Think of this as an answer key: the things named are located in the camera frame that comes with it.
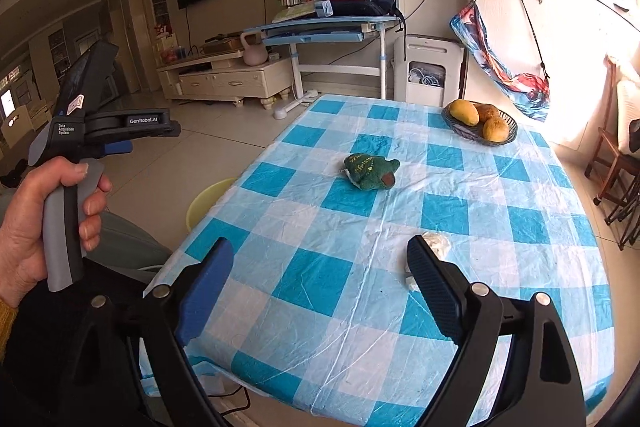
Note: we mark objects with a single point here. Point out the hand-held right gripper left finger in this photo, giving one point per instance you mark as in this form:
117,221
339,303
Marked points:
205,287

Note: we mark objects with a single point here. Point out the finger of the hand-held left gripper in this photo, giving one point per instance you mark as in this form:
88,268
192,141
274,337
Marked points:
165,129
120,148

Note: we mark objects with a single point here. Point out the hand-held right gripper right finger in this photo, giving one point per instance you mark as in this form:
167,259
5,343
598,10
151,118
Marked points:
435,287

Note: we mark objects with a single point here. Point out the small white tissue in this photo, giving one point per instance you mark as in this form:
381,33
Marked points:
437,244

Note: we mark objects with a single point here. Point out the yellow plastic bin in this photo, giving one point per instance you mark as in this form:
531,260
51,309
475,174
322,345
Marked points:
205,202

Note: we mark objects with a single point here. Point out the person's left forearm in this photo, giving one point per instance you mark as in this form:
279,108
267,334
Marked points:
6,322

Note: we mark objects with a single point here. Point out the person's left hand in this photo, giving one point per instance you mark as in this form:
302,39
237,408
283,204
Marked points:
25,227

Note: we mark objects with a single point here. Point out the cream television cabinet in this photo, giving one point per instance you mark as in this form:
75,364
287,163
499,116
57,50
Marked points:
225,82

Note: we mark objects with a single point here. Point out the blue white checked tablecloth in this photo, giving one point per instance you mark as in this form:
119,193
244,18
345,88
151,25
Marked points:
350,257

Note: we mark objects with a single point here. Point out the gold box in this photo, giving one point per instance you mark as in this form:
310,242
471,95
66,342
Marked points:
222,47

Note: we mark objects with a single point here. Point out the pink kettlebell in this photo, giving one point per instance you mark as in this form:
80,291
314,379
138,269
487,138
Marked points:
255,54

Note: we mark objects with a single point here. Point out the white floor tool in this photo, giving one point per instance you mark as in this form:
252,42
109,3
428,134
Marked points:
282,111

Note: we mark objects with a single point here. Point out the green plush toy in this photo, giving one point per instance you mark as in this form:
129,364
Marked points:
370,172

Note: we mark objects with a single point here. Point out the dark woven fruit basket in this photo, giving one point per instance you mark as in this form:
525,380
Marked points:
472,134

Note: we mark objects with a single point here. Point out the person's dark clothing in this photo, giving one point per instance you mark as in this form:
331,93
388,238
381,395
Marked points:
45,332

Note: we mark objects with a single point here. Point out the yellow mango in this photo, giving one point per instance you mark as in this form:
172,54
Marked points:
462,112

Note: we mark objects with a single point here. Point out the brown round fruit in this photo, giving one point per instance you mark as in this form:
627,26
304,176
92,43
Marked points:
489,111

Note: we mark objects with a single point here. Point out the blue white study desk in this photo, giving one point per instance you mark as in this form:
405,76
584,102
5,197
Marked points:
320,29

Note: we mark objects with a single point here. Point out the black folding chair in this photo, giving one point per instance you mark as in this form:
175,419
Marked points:
627,212

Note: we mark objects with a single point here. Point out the wooden chair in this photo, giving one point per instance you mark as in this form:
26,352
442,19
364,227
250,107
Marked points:
607,147

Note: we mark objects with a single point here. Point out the white air purifier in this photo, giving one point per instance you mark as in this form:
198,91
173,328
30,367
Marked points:
430,57

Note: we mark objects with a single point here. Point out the colourful printed cloth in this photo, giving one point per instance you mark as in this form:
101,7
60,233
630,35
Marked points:
495,62

